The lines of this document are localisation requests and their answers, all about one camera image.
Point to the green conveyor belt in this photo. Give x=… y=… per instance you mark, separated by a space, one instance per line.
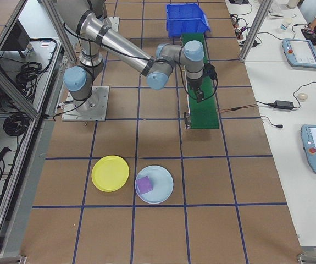
x=204 y=115

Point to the aluminium upright post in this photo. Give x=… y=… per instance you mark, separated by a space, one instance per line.
x=60 y=33
x=254 y=33

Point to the white round object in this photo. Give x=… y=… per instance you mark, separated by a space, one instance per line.
x=302 y=96

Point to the blue plastic storage bin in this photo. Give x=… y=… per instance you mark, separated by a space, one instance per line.
x=188 y=27

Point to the white paper cup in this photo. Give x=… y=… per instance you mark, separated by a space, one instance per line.
x=286 y=24

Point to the black power adapter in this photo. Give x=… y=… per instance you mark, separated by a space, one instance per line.
x=251 y=43
x=283 y=104

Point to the small red black device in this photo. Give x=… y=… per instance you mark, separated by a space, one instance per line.
x=308 y=29

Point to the metal bar V-shaped frame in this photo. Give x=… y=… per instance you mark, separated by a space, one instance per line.
x=12 y=89

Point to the small circuit board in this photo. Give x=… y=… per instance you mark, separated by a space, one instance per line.
x=239 y=30
x=234 y=17

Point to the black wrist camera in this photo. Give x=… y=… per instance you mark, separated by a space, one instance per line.
x=210 y=72

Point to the light blue plate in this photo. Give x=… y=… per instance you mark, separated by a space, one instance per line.
x=160 y=178

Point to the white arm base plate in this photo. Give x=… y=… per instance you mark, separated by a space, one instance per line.
x=113 y=23
x=102 y=110

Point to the yellow plate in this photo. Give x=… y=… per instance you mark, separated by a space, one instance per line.
x=109 y=173

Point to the purple foam block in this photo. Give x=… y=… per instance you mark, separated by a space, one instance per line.
x=144 y=185

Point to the black monitor box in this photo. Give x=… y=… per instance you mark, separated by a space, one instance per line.
x=16 y=38

